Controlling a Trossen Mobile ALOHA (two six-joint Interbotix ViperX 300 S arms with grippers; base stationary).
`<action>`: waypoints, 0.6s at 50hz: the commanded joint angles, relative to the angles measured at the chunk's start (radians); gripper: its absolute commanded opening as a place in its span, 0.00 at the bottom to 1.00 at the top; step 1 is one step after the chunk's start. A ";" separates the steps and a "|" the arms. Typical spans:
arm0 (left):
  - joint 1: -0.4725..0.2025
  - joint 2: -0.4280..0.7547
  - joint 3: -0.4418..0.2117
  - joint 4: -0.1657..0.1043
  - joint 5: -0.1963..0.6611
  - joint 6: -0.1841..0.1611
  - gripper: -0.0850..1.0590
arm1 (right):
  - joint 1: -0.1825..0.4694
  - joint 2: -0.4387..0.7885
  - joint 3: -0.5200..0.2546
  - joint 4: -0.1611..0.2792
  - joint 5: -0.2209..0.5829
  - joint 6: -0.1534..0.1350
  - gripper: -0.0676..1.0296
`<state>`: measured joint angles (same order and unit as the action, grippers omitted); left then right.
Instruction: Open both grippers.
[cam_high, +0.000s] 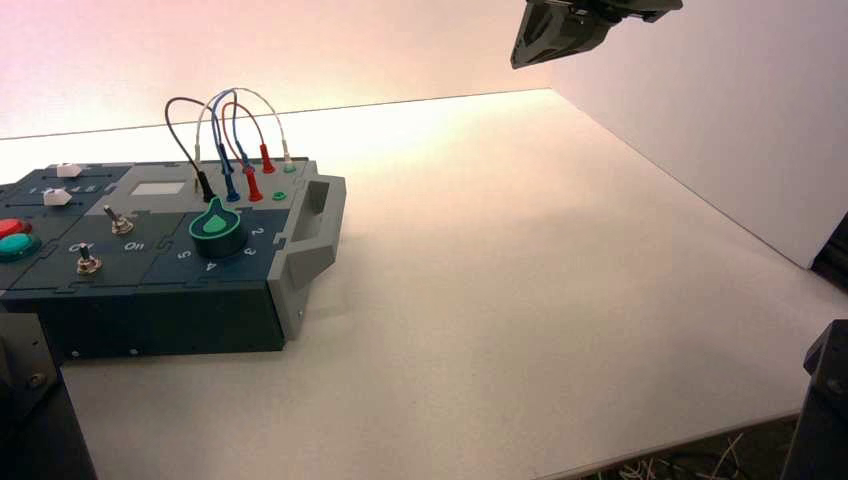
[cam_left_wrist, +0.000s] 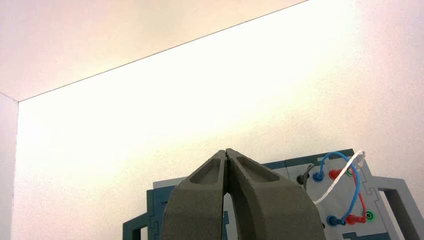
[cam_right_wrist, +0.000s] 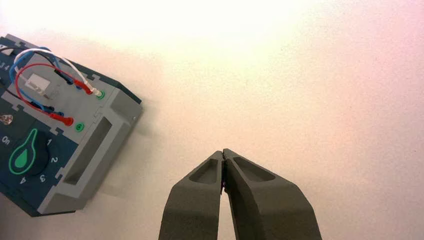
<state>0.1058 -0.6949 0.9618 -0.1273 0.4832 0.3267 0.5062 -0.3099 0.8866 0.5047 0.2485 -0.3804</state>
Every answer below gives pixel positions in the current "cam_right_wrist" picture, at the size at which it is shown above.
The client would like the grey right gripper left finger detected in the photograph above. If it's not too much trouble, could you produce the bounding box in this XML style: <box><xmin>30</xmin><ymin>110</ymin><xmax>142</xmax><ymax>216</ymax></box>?
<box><xmin>158</xmin><ymin>150</ymin><xmax>225</xmax><ymax>240</ymax></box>

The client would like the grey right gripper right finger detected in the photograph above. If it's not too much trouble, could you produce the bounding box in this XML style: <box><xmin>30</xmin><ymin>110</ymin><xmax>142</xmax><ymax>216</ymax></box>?
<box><xmin>222</xmin><ymin>148</ymin><xmax>323</xmax><ymax>240</ymax></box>

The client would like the grey and blue task box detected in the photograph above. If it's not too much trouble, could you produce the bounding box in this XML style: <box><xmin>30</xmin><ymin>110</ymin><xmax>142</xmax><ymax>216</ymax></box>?
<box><xmin>0</xmin><ymin>33</ymin><xmax>145</xmax><ymax>218</ymax></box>

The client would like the black rotary selector knob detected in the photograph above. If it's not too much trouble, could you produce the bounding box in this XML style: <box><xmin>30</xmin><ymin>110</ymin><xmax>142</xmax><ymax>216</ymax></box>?
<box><xmin>8</xmin><ymin>128</ymin><xmax>51</xmax><ymax>176</ymax></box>

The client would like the white banana plug cable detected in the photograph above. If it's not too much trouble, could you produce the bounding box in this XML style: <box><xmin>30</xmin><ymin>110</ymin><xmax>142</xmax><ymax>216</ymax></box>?
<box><xmin>12</xmin><ymin>48</ymin><xmax>104</xmax><ymax>98</ymax></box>

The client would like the red banana plug cable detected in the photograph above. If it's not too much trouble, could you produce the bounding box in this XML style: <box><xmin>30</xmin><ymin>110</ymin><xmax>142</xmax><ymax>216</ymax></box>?
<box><xmin>14</xmin><ymin>63</ymin><xmax>94</xmax><ymax>127</ymax></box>

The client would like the blue banana plug cable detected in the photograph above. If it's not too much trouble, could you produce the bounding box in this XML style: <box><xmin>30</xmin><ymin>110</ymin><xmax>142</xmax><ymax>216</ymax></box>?
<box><xmin>8</xmin><ymin>46</ymin><xmax>84</xmax><ymax>112</ymax></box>

